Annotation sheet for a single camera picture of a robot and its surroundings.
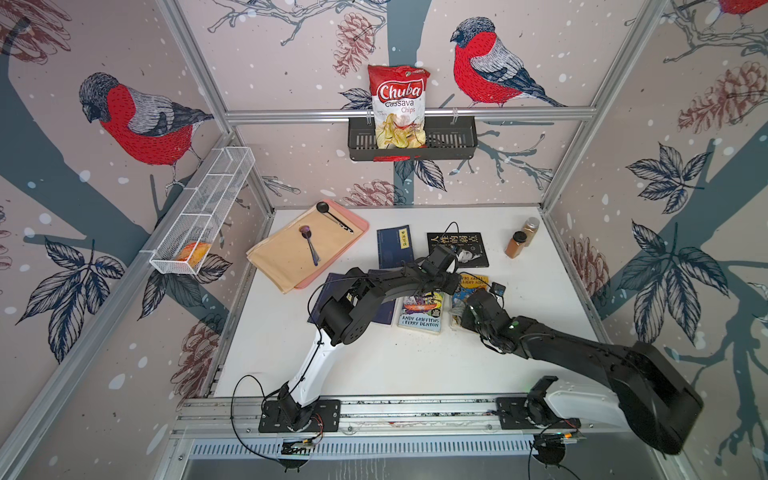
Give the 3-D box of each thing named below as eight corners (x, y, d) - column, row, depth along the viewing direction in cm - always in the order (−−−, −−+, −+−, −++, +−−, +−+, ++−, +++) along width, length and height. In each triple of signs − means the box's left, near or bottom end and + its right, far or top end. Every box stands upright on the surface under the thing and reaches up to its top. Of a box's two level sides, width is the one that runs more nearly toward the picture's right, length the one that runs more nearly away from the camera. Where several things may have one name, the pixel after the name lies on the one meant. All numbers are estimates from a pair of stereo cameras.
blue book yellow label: (379, 269, 104) (379, 265, 103) (376, 231, 116) (375, 227, 114) (415, 265, 105) (415, 262, 103) (408, 228, 116) (408, 224, 115)
